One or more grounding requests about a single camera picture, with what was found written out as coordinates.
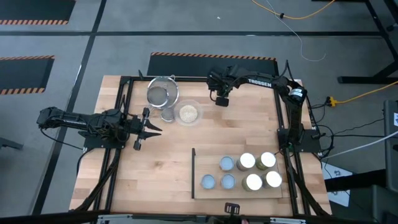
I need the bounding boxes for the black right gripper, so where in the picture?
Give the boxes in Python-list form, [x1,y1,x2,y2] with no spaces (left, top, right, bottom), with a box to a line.
[206,65,249,108]

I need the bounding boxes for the black support beam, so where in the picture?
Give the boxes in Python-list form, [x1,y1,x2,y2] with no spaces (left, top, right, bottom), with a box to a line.
[324,169,386,192]

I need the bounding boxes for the dark metal foot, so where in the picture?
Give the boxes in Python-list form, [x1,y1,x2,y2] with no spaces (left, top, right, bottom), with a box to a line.
[0,136,24,151]

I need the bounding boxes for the small metal cup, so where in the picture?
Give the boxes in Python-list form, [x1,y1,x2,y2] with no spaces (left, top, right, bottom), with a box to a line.
[160,107,176,123]

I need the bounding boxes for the tall can white lid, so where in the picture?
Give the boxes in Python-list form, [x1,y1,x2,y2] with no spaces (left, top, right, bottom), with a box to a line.
[262,170,283,189]
[255,151,277,171]

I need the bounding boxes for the small black device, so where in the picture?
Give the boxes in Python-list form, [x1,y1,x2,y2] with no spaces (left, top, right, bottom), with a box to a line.
[224,202,241,215]

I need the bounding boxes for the beige grains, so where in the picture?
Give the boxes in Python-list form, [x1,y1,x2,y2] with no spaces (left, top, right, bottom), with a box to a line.
[178,105,199,124]

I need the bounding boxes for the white sheet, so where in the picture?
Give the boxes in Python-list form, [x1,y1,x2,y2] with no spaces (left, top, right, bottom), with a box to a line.
[320,161,352,208]

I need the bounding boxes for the thick white cable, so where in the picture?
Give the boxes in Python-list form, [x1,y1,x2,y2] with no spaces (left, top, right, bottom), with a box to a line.
[322,129,398,160]

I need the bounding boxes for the blue label tall can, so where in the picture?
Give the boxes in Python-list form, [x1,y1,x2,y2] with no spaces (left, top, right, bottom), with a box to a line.
[236,152,256,172]

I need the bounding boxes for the silver aluminium rail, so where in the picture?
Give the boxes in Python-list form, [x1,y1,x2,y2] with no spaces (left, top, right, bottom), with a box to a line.
[96,214,307,224]

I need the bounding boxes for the yellow red-dotted short can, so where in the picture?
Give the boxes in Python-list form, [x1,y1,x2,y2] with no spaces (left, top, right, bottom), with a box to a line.
[220,173,236,190]

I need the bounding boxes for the black aluminium rig frame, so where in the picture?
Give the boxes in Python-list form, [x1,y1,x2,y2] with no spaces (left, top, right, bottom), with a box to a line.
[91,70,332,218]

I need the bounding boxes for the black metal stand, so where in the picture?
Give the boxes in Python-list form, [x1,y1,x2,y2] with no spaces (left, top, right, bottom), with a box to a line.
[337,0,398,85]

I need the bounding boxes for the dark equipment cabinet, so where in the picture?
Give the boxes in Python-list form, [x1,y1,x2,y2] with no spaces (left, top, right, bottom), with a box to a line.
[382,99,398,194]

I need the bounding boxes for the yellow cable black bead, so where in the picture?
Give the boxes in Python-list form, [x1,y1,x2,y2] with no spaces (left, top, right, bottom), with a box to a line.
[251,0,336,20]

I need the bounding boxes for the clear glass bowl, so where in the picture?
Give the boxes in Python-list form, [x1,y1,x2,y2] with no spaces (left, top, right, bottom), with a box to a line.
[173,99,203,127]

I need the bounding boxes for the black hazard-striped floor mat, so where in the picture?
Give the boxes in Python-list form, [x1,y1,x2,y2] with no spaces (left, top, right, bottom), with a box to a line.
[0,55,55,96]
[146,52,280,79]
[0,0,76,26]

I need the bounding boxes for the medium metal mesh strainer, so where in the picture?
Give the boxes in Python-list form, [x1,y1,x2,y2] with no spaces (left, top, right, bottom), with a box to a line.
[146,85,170,109]

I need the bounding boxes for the mandarin oranges short can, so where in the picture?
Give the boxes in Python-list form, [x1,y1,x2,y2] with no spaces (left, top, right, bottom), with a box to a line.
[200,174,216,190]

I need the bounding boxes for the black cable bundle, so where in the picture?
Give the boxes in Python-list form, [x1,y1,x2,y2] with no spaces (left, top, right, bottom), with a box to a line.
[289,152,330,217]
[73,148,121,215]

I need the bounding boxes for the yellow cable with plug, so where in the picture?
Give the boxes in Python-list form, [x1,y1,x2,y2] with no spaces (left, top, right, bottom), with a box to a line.
[328,80,398,107]

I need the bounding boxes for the diced tomatoes short can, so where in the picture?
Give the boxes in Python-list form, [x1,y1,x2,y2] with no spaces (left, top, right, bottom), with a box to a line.
[219,155,235,172]

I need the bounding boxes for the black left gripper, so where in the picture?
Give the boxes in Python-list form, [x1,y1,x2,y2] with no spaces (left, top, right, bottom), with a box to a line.
[127,108,163,151]

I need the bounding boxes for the green label tall can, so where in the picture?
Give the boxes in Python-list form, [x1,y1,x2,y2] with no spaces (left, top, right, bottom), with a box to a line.
[241,173,264,192]

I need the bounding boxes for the black power cable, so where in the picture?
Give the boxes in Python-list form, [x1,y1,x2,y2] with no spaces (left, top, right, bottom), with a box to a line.
[306,101,386,139]

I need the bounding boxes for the large metal mesh strainer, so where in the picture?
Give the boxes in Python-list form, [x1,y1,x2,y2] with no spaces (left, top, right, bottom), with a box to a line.
[146,74,180,110]

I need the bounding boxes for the thin white cable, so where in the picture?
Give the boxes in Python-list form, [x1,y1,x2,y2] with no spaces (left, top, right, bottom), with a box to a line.
[266,0,326,62]

